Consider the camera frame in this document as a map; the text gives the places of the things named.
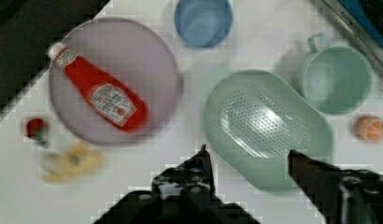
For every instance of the green mug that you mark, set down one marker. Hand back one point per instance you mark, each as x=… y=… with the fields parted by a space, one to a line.
x=333 y=79

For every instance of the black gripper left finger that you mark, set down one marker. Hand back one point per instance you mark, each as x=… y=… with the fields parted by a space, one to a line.
x=194 y=172

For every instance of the red ketchup bottle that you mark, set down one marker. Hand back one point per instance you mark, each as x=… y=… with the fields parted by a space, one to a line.
x=108 y=97

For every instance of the red toy strawberry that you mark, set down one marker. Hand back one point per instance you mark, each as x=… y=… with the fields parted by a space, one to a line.
x=37 y=130

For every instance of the orange toy fruit half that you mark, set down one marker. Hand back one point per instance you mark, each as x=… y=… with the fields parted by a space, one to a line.
x=369 y=128

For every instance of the blue cup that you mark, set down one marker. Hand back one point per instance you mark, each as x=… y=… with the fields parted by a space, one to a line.
x=203 y=24

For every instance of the yellow toy banana peel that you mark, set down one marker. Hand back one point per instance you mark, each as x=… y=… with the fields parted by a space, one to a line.
x=71 y=164

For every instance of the green plastic strainer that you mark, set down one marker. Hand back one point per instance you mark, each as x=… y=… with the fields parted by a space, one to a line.
x=253 y=119

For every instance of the silver toaster oven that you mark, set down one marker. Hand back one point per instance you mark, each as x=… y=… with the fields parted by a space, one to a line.
x=362 y=23

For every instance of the purple plate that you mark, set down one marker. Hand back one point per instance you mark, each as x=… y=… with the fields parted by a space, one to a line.
x=134 y=55

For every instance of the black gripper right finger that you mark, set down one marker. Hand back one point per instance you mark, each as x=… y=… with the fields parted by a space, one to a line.
x=342 y=196

